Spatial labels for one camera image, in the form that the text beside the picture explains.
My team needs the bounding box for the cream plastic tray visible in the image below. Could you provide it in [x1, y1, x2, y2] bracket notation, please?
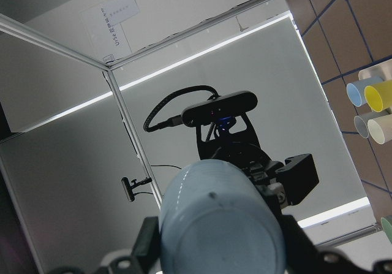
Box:
[358, 59, 392, 80]

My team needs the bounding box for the yellow plastic cup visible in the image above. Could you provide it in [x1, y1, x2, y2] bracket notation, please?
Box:
[364, 80, 392, 112]

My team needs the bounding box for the pale green plastic cup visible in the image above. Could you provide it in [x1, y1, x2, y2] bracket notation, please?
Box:
[367, 115, 392, 145]

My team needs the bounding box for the black camera cable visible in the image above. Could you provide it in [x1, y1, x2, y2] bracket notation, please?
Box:
[143, 85, 220, 133]

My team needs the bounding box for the pink plastic cup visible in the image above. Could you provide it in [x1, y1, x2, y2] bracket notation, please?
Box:
[353, 112, 379, 139]

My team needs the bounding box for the light blue cup far left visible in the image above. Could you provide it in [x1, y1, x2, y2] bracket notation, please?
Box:
[346, 76, 383, 107]

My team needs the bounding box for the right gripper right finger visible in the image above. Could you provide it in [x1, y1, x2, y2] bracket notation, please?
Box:
[280, 215, 391, 273]

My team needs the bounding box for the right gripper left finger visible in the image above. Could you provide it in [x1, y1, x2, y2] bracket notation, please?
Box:
[48, 216, 163, 274]

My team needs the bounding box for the light blue plastic cup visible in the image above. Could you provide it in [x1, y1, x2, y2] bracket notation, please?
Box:
[159, 159, 286, 273]

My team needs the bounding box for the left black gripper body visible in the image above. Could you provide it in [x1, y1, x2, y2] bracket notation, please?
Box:
[196, 114, 288, 213]

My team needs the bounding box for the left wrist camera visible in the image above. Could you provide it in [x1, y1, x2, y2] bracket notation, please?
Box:
[181, 91, 258, 127]

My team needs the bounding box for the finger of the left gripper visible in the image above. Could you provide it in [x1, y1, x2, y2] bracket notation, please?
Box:
[277, 154, 319, 206]

